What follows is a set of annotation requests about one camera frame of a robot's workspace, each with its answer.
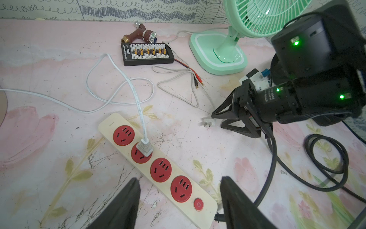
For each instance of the cream red power strip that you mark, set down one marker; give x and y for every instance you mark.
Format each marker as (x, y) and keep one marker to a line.
(192, 200)

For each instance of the red black banana leads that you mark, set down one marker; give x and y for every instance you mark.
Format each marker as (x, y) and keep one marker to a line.
(196, 78)

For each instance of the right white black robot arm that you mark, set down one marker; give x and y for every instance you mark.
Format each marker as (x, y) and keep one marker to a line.
(318, 72)

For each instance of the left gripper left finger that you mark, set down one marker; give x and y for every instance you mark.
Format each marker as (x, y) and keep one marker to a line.
(121, 213)

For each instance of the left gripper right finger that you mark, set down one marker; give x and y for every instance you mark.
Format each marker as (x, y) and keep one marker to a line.
(239, 211)

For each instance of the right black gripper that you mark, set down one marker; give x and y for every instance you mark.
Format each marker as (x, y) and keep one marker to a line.
(251, 113)

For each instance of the black charging board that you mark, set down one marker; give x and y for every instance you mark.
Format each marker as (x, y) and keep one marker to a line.
(146, 54)

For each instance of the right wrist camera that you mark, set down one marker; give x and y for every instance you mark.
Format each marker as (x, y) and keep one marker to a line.
(260, 79)

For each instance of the black plastic case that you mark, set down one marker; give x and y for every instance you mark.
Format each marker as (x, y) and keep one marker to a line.
(330, 119)

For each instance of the green desk fan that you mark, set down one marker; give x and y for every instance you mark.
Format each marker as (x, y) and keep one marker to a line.
(219, 53)

